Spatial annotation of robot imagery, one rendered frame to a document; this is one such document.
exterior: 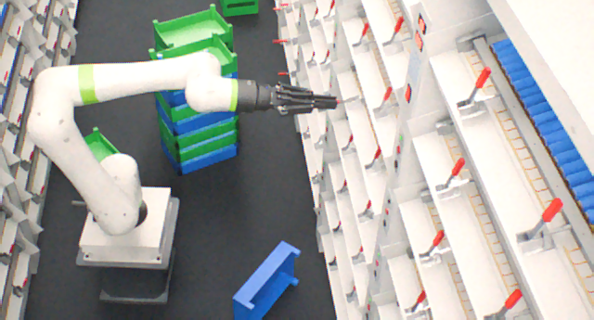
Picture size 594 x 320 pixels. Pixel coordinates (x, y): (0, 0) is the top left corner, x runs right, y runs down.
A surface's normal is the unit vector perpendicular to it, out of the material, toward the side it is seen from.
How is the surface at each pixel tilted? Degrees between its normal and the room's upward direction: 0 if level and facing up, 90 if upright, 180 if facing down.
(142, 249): 90
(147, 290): 90
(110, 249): 90
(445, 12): 90
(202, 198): 0
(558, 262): 20
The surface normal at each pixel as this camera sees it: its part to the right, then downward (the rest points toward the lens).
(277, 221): 0.00, -0.73
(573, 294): -0.34, -0.66
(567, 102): -1.00, 0.06
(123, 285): -0.04, 0.68
